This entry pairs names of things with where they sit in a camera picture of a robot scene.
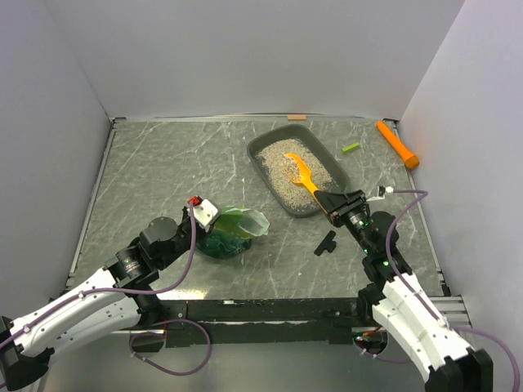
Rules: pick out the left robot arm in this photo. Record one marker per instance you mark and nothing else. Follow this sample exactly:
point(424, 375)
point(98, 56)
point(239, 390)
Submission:
point(117, 296)

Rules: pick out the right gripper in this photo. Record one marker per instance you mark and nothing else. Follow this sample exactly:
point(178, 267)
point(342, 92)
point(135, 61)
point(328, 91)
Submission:
point(339, 205)

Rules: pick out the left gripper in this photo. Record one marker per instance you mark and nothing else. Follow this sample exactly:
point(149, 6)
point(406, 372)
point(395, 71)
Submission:
point(204, 234)

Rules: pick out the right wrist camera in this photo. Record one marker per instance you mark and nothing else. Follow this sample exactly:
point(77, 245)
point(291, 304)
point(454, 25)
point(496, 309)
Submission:
point(382, 192)

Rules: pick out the orange toy carrot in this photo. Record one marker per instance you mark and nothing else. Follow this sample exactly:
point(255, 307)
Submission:
point(409, 159)

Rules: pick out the green small block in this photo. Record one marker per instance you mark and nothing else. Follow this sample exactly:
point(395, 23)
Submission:
point(350, 148)

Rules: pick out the grey litter box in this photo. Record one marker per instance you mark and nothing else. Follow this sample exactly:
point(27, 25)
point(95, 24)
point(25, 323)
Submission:
point(272, 156)

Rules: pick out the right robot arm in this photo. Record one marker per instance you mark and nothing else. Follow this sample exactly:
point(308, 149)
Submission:
point(395, 300)

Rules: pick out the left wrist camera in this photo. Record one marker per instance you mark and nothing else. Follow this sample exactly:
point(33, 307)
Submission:
point(205, 211)

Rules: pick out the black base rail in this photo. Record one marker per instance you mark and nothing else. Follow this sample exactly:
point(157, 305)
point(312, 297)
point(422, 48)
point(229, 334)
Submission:
point(336, 321)

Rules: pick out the yellow plastic scoop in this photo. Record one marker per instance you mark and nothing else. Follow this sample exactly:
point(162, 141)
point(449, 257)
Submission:
point(300, 175)

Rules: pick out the black bag clip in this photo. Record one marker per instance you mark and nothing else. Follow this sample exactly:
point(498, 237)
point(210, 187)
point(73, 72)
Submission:
point(328, 244)

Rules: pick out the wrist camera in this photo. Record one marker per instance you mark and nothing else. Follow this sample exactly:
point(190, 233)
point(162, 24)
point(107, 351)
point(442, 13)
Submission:
point(382, 192)
point(205, 211)

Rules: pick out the green litter bag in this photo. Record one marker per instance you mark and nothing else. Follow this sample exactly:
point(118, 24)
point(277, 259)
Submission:
point(233, 232)

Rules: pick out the tan small block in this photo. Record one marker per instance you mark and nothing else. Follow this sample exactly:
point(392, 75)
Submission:
point(297, 117)

